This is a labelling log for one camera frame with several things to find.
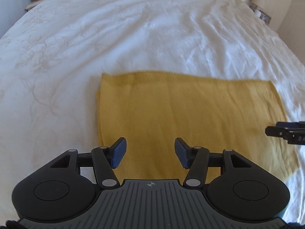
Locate yellow knit sweater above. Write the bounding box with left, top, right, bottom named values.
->
left=96, top=72, right=300, bottom=181

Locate left white nightstand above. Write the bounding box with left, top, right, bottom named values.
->
left=25, top=0, right=44, bottom=11

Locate white cylinder speaker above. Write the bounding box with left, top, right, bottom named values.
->
left=254, top=9, right=261, bottom=17

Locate white embroidered bedspread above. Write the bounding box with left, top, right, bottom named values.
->
left=1, top=0, right=304, bottom=223

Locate right wooden photo frame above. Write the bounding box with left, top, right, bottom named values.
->
left=259, top=11, right=271, bottom=25

